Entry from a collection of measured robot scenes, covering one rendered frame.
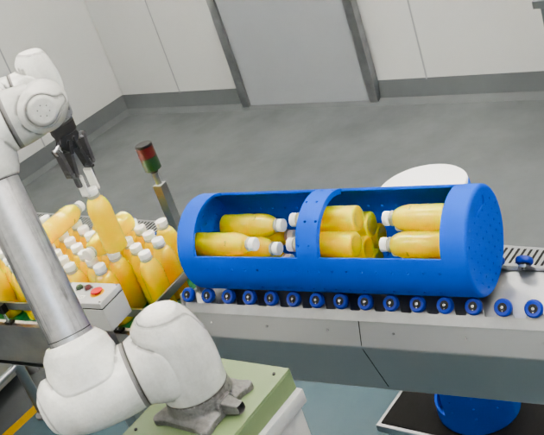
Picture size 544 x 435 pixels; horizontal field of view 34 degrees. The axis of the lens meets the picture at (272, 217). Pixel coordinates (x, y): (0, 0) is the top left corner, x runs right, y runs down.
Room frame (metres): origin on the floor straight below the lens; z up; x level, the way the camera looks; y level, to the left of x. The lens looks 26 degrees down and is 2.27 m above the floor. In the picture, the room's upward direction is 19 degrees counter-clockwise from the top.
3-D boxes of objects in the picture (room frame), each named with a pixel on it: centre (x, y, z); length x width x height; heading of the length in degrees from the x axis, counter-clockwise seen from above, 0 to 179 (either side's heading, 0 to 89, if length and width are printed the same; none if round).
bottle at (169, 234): (2.65, 0.34, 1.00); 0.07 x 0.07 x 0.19
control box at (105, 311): (2.36, 0.59, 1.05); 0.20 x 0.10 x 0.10; 53
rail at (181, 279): (2.51, 0.32, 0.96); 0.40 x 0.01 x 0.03; 143
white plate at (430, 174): (2.41, -0.46, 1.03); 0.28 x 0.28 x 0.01
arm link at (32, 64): (2.47, 0.49, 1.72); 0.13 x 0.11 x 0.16; 99
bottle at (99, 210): (2.47, 0.47, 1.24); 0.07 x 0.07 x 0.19
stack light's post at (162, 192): (2.98, 0.34, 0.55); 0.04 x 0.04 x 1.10; 53
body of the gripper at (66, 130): (2.47, 0.48, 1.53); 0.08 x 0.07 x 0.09; 143
